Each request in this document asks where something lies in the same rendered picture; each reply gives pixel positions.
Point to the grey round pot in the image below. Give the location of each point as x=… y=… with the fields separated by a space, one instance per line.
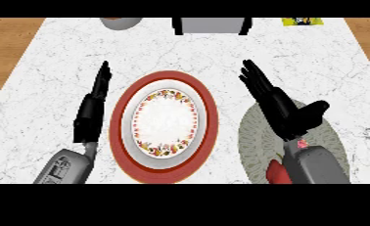
x=121 y=23

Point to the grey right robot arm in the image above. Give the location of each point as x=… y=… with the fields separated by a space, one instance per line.
x=312 y=163

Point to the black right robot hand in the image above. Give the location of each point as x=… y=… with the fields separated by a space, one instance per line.
x=278 y=109

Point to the red-rimmed white floral plate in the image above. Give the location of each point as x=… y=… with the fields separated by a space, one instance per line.
x=163 y=126

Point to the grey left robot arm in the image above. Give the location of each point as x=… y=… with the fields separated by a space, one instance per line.
x=65 y=166

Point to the round grey woven placemat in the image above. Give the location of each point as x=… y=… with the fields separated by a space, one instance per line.
x=254 y=138

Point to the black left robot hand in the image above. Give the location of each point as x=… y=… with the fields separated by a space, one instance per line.
x=89 y=112

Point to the grey appliance with black legs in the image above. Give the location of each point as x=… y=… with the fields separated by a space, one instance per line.
x=211 y=25

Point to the yellow printed packet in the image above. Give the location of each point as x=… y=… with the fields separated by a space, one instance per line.
x=302 y=21

